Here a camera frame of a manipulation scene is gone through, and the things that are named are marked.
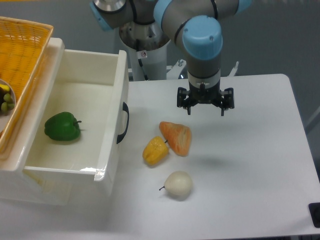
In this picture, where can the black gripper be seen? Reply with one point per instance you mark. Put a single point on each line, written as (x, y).
(223, 99)

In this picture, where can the white top drawer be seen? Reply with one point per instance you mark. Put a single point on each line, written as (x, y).
(92, 86)

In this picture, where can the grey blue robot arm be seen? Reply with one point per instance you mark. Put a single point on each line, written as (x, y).
(192, 25)

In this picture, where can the white drawer cabinet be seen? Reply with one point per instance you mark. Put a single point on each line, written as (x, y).
(15, 183)

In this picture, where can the orange bread piece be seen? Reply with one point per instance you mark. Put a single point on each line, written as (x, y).
(178, 136)

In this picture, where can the yellow bell pepper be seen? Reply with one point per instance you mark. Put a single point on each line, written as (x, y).
(155, 151)

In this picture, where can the white pear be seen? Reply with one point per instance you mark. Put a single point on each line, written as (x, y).
(178, 185)

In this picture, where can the green bell pepper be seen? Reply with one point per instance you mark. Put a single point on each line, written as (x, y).
(62, 127)

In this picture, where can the black corner object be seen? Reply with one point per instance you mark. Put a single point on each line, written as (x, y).
(314, 209)

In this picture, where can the yellow woven basket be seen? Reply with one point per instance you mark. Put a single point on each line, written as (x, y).
(22, 47)

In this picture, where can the white plate with fruit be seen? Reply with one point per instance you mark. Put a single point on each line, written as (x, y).
(7, 104)

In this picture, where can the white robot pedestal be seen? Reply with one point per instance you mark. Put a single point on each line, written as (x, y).
(147, 50)

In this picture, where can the black top drawer handle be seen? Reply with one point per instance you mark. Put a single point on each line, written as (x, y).
(125, 122)

